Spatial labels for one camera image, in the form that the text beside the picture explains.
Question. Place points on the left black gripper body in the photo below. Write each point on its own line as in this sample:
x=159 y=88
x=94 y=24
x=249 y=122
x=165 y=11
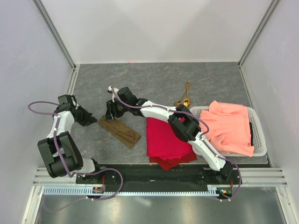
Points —
x=82 y=116

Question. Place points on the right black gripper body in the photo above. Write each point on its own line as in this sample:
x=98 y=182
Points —
x=118 y=109

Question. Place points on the brown fabric napkin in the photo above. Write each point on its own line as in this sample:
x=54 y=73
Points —
x=121 y=131

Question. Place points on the copper brown spoon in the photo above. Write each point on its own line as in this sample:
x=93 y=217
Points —
x=176 y=104

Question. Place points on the gold spoon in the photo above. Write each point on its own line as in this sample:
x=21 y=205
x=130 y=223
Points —
x=186 y=100

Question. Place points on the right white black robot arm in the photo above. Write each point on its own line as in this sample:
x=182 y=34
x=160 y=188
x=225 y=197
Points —
x=186 y=126

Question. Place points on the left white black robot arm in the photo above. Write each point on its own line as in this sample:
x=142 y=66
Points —
x=58 y=150

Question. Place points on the red folded cloth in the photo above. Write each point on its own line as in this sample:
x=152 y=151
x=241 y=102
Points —
x=162 y=143

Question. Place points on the dark red cloth underneath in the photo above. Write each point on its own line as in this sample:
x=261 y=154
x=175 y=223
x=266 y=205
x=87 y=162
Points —
x=168 y=164

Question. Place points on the salmon pink cloth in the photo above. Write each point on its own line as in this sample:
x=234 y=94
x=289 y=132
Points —
x=229 y=130

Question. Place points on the black cloth in basket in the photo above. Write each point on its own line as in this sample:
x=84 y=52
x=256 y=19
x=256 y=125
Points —
x=251 y=133

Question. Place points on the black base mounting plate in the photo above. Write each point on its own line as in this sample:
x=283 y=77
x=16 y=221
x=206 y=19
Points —
x=151 y=177

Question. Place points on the white plastic basket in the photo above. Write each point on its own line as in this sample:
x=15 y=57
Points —
x=258 y=139

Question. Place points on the left aluminium corner post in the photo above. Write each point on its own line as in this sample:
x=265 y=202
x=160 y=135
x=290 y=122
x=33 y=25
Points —
x=54 y=32

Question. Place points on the aluminium corner post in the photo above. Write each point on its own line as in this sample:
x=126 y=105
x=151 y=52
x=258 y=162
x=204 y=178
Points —
x=54 y=32
x=258 y=31

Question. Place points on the grey slotted cable duct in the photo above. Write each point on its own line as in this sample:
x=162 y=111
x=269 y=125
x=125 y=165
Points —
x=92 y=191

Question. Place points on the right aluminium corner post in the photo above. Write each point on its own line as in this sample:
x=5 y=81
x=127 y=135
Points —
x=258 y=31

